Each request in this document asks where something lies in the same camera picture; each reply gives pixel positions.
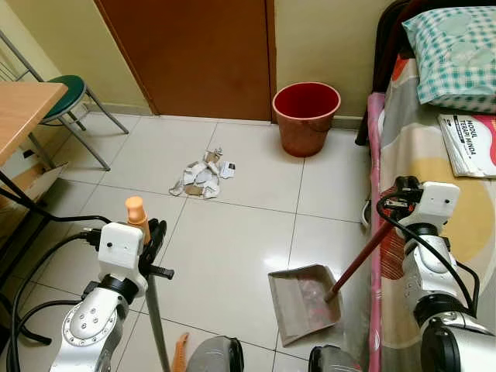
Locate orange broom with grey pole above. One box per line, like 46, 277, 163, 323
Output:
125, 195, 191, 372

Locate grey dustpan with red handle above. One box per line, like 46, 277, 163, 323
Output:
267, 221, 394, 347

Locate bed with patterned sheet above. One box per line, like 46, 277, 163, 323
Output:
364, 46, 496, 372

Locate crumpled white paper scraps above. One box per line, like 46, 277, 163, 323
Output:
169, 157, 224, 201

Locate red and white book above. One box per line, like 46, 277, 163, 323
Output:
438, 113, 496, 180

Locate brown cardboard scrap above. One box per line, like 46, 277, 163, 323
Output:
202, 147, 224, 169

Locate grey left robot leg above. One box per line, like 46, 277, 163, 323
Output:
186, 336, 246, 372

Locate grey robot leg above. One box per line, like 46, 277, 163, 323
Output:
308, 345, 367, 372
186, 336, 246, 372

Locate red plastic bucket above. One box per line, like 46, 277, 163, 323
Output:
272, 81, 342, 158

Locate green checked pillow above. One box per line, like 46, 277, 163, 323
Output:
401, 6, 496, 115

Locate brown cardboard box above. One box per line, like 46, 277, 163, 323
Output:
0, 147, 68, 212

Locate grey right robot leg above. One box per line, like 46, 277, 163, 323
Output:
308, 345, 367, 372

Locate brown wooden door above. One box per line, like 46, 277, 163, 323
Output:
95, 0, 277, 122

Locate light wooden table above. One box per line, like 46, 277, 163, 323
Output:
0, 81, 69, 167

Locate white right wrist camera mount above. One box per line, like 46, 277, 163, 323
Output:
417, 181, 461, 230

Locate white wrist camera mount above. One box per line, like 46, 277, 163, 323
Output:
417, 181, 461, 230
98, 222, 149, 292

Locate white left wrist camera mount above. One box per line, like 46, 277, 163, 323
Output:
98, 222, 149, 292

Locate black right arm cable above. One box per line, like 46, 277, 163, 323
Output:
376, 194, 481, 315

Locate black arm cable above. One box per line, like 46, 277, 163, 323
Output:
376, 194, 481, 315
0, 209, 109, 372

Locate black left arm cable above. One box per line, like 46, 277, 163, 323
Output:
0, 209, 109, 372

